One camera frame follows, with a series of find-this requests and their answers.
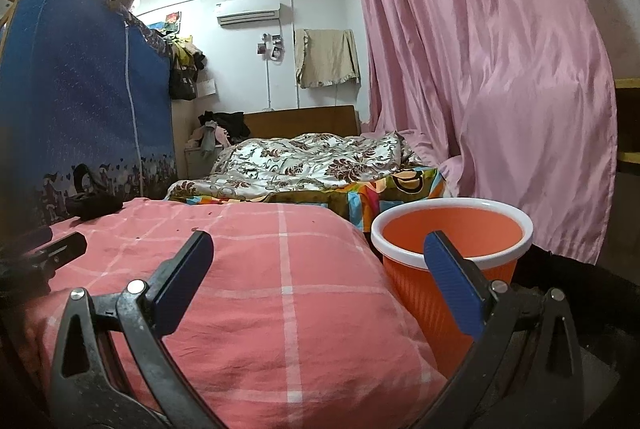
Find hanging yellow black clothes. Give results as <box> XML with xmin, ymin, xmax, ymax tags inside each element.
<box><xmin>170</xmin><ymin>36</ymin><xmax>207</xmax><ymax>71</ymax></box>

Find white air conditioner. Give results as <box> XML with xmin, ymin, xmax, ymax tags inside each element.
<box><xmin>214</xmin><ymin>0</ymin><xmax>282</xmax><ymax>26</ymax></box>

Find orange bucket with white rim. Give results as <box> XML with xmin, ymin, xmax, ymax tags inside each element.
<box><xmin>371</xmin><ymin>198</ymin><xmax>534</xmax><ymax>377</ymax></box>

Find black bag with strap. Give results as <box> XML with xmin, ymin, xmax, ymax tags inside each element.
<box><xmin>67</xmin><ymin>163</ymin><xmax>126</xmax><ymax>220</ymax></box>

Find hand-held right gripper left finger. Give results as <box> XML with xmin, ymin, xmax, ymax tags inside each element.
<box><xmin>48</xmin><ymin>230</ymin><xmax>226</xmax><ymax>429</ymax></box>

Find hanging black bag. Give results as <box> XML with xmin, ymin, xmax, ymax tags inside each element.
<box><xmin>169</xmin><ymin>54</ymin><xmax>198</xmax><ymax>101</ymax></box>

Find wall socket with plugs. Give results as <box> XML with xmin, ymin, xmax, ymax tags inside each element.
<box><xmin>256</xmin><ymin>32</ymin><xmax>283</xmax><ymax>60</ymax></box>

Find floral brown white quilt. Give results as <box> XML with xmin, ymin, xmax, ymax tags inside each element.
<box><xmin>167</xmin><ymin>132</ymin><xmax>416</xmax><ymax>202</ymax></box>

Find pile of clothes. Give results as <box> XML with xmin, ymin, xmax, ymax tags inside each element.
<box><xmin>189</xmin><ymin>110</ymin><xmax>251</xmax><ymax>155</ymax></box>

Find beige hanging towel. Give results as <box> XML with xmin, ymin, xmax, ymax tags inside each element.
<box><xmin>294</xmin><ymin>28</ymin><xmax>362</xmax><ymax>89</ymax></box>

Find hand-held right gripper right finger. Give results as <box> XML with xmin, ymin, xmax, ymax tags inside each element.
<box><xmin>422</xmin><ymin>230</ymin><xmax>586</xmax><ymax>429</ymax></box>

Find white nightstand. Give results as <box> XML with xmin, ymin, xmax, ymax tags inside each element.
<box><xmin>184</xmin><ymin>144</ymin><xmax>223</xmax><ymax>180</ymax></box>

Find pink curtain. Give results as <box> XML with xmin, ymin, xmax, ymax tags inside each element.
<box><xmin>348</xmin><ymin>0</ymin><xmax>618</xmax><ymax>265</ymax></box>

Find yellow wooden shelf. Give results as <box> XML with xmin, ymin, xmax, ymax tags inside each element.
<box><xmin>614</xmin><ymin>78</ymin><xmax>640</xmax><ymax>172</ymax></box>

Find blue fabric wardrobe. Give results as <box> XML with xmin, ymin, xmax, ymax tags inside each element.
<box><xmin>0</xmin><ymin>0</ymin><xmax>178</xmax><ymax>227</ymax></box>

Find pink checked blanket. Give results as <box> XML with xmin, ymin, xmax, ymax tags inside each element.
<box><xmin>20</xmin><ymin>199</ymin><xmax>448</xmax><ymax>429</ymax></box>

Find wall poster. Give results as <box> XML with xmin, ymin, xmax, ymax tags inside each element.
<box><xmin>150</xmin><ymin>12</ymin><xmax>182</xmax><ymax>32</ymax></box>

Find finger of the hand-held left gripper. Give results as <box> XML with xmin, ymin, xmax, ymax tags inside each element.
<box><xmin>0</xmin><ymin>226</ymin><xmax>54</xmax><ymax>252</ymax></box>
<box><xmin>27</xmin><ymin>231</ymin><xmax>87</xmax><ymax>266</ymax></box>

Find wooden headboard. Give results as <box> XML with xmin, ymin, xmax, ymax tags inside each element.
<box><xmin>243</xmin><ymin>105</ymin><xmax>362</xmax><ymax>140</ymax></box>

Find colourful cartoon bed sheet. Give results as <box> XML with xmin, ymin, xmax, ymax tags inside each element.
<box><xmin>265</xmin><ymin>166</ymin><xmax>448</xmax><ymax>235</ymax></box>

